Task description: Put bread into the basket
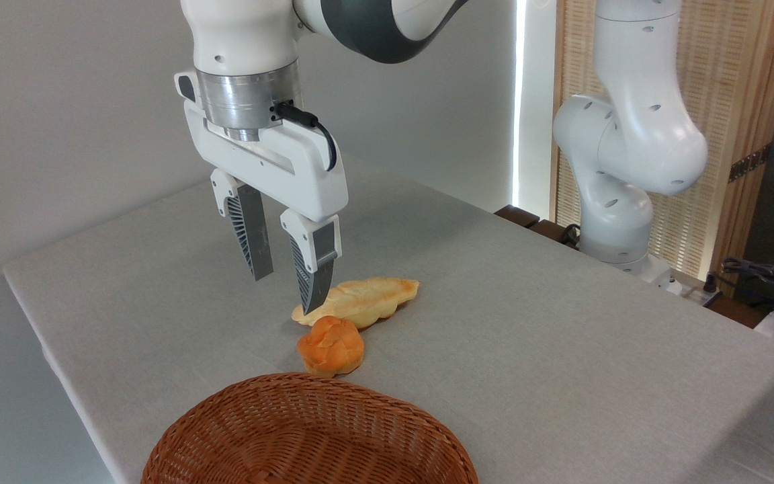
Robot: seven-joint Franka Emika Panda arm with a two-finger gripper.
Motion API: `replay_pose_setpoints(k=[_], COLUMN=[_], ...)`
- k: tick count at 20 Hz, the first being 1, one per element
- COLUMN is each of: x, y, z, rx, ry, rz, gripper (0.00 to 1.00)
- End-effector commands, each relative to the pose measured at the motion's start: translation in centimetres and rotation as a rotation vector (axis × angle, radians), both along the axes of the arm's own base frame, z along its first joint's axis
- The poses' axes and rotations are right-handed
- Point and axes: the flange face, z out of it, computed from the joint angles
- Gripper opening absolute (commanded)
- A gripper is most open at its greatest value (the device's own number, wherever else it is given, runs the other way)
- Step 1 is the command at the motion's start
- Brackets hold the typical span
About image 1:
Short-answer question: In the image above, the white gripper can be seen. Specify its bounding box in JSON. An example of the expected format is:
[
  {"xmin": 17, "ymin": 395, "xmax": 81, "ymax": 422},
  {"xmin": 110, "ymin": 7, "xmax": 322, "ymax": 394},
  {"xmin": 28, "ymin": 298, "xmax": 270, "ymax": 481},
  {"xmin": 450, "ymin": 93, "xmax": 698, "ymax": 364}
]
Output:
[{"xmin": 174, "ymin": 69, "xmax": 349, "ymax": 315}]

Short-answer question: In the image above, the long pale bread loaf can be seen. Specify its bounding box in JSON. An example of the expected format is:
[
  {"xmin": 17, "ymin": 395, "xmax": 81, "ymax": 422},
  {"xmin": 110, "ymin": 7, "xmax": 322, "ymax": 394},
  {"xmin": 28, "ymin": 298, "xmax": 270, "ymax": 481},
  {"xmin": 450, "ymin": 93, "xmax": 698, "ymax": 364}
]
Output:
[{"xmin": 292, "ymin": 278, "xmax": 421, "ymax": 330}]

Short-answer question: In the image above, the round orange bread roll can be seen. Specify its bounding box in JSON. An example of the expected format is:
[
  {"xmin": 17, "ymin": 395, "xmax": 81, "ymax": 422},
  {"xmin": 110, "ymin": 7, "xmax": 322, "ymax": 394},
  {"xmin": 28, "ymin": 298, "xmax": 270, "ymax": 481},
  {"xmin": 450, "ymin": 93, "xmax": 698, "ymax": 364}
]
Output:
[{"xmin": 297, "ymin": 316, "xmax": 365, "ymax": 377}]

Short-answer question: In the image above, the brown wicker basket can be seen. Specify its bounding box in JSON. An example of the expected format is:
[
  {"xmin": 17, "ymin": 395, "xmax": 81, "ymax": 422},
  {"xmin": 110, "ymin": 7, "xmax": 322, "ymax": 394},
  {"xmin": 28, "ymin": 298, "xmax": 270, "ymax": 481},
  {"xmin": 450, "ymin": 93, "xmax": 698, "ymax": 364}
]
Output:
[{"xmin": 140, "ymin": 373, "xmax": 479, "ymax": 484}]

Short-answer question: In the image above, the grey tablecloth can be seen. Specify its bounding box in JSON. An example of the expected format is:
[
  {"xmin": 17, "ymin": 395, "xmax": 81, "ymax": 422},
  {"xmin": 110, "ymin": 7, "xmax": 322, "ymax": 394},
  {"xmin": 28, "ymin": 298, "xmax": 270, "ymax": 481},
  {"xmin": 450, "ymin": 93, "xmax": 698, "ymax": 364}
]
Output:
[{"xmin": 3, "ymin": 153, "xmax": 774, "ymax": 484}]

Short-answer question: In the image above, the dark wooden table edge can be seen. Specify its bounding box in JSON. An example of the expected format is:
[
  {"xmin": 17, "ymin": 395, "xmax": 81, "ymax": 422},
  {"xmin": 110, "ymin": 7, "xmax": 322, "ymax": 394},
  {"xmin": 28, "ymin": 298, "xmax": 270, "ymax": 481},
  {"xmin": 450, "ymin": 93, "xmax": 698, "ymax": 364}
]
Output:
[{"xmin": 494, "ymin": 204, "xmax": 583, "ymax": 251}]

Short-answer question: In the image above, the wooden slatted screen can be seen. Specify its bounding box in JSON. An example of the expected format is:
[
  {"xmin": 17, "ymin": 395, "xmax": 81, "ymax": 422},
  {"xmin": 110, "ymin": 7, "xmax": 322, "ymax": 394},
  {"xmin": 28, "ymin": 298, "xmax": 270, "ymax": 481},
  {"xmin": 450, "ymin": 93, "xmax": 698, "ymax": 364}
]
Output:
[{"xmin": 551, "ymin": 0, "xmax": 774, "ymax": 283}]

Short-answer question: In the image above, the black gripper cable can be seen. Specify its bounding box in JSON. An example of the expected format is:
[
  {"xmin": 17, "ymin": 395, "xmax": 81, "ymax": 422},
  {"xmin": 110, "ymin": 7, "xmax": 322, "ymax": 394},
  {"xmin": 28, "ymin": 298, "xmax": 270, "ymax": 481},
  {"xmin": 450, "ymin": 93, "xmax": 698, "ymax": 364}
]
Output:
[{"xmin": 274, "ymin": 102, "xmax": 338, "ymax": 172}]

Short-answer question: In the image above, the black cables bundle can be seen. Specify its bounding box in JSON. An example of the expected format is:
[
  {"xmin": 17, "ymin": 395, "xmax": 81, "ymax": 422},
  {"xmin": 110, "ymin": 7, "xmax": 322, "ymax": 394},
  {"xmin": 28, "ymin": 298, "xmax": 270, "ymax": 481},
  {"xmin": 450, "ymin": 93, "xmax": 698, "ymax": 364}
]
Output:
[{"xmin": 720, "ymin": 249, "xmax": 774, "ymax": 350}]

